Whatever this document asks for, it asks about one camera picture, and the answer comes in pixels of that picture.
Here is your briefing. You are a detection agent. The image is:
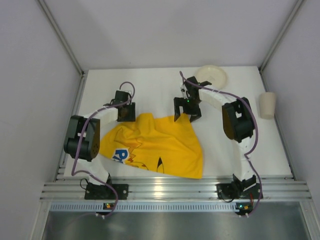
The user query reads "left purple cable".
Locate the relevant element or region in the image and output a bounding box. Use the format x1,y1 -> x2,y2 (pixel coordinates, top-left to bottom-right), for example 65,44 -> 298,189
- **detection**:
71,81 -> 136,221

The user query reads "perforated cable duct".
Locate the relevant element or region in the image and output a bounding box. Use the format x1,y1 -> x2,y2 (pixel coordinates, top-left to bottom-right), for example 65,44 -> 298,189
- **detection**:
50,201 -> 252,213

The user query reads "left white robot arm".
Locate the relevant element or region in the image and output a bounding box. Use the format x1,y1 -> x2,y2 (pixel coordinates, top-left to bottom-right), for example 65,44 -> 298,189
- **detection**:
63,89 -> 136,187

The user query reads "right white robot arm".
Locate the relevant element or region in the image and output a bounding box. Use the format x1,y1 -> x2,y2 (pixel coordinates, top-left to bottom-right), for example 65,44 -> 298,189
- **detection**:
173,76 -> 257,196

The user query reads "purple cable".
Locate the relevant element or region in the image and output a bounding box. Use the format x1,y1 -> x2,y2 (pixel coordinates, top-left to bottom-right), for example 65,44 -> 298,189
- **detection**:
179,70 -> 263,218
71,81 -> 136,221

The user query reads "aluminium mounting rail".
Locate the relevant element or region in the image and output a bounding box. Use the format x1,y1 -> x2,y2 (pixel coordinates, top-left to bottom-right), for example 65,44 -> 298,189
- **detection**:
40,177 -> 312,202

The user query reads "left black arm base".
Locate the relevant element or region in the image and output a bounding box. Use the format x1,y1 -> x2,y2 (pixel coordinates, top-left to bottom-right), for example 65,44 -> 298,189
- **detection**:
84,183 -> 129,200

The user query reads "left aluminium frame post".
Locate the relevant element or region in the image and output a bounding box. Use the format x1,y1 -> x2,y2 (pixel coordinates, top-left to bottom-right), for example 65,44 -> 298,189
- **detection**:
34,0 -> 86,76

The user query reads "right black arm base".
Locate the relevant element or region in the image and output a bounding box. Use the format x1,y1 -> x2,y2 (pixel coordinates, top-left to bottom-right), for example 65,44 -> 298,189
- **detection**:
216,174 -> 263,202

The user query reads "beige paper cup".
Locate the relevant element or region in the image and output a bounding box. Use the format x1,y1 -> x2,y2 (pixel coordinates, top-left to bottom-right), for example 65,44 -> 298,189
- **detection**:
259,92 -> 277,120

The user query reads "right aluminium frame post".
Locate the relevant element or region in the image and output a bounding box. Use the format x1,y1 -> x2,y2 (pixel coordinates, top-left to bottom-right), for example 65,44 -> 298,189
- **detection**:
258,0 -> 307,73

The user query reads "aluminium frame post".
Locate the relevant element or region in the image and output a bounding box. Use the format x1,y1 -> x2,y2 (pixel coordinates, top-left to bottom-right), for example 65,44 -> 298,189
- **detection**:
34,0 -> 86,76
258,0 -> 307,73

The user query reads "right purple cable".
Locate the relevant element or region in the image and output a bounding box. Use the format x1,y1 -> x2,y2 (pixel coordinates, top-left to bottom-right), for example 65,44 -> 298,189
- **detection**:
179,70 -> 263,218

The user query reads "yellow Pikachu cloth placemat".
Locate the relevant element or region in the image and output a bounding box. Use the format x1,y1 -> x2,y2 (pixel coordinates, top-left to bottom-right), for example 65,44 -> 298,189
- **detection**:
99,113 -> 204,179

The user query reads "cream round plate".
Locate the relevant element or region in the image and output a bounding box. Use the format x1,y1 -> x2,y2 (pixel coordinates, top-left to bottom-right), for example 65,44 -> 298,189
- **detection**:
195,65 -> 228,90

